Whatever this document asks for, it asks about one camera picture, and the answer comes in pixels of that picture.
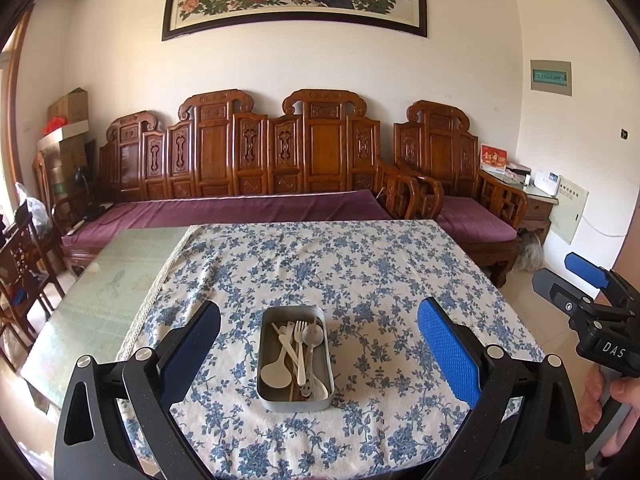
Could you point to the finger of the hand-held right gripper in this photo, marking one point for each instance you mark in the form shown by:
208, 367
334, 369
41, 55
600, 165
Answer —
555, 285
585, 267

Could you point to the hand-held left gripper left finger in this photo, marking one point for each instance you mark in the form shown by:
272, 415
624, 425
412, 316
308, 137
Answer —
192, 350

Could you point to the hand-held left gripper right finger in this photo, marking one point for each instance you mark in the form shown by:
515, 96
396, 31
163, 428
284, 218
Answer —
447, 355

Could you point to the large white spoon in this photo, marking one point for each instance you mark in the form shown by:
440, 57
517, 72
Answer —
276, 374

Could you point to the white plastic fork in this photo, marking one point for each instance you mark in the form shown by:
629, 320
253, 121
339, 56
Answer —
301, 360

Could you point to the rectangular metal tray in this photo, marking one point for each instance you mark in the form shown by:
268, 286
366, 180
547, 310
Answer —
295, 406

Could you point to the metal spoon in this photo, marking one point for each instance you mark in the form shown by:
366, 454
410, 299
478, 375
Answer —
314, 334

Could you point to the person's right hand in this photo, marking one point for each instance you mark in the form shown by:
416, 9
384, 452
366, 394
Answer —
594, 395

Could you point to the grey fluffy duster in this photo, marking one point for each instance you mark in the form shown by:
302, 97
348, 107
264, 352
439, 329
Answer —
530, 252

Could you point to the wooden side table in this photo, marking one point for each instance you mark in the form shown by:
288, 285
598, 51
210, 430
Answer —
540, 210

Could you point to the white tabletop device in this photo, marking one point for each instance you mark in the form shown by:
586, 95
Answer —
545, 183

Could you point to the purple armchair cushion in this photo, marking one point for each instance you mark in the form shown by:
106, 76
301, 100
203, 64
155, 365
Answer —
475, 220

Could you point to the blue floral tablecloth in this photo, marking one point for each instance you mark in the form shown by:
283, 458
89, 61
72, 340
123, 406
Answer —
350, 260

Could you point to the red desk calendar card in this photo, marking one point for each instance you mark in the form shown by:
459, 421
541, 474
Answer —
493, 157

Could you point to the carved wooden armchair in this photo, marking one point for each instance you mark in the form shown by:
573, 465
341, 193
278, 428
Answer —
440, 155

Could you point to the long carved wooden sofa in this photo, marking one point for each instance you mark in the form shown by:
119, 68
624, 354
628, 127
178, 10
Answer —
220, 160

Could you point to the carved wooden chair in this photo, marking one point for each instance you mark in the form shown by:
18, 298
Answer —
20, 260

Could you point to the black desk lamp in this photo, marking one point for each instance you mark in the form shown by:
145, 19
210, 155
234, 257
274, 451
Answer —
82, 180

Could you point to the clear plastic bag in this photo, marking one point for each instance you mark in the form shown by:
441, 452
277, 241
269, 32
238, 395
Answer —
35, 210

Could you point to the stacked cardboard boxes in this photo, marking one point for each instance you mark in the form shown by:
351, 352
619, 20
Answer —
67, 165

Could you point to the white lidded box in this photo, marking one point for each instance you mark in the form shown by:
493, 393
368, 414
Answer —
70, 135

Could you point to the red flower bunch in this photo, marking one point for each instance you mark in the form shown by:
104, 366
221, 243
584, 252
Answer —
55, 125

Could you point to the brown cardboard box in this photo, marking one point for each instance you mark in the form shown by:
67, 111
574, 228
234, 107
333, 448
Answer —
70, 107

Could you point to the framed peacock flower painting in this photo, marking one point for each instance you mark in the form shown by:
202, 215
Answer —
300, 10

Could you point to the white wall panel door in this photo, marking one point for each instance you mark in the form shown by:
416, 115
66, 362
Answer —
570, 210

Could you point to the grey wall electrical box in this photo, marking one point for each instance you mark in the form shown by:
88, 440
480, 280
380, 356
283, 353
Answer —
550, 77

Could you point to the wooden window frame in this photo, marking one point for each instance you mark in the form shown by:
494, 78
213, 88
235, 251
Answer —
15, 85

